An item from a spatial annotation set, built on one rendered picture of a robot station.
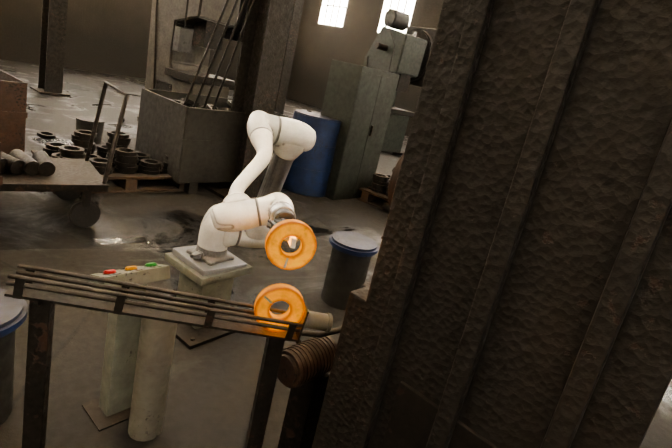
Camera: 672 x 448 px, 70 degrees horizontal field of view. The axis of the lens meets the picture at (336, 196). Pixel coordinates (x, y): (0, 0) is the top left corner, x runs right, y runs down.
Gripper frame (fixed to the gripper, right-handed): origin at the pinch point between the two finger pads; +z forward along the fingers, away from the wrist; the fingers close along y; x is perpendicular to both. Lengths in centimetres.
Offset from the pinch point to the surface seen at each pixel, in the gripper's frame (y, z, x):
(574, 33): -33, 55, 64
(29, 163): 137, -210, -42
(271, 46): -14, -317, 70
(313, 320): -10.8, 3.9, -24.0
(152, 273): 40, -34, -31
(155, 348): 35, -20, -52
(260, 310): 5.9, 3.1, -22.5
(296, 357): -9.0, 0.2, -39.6
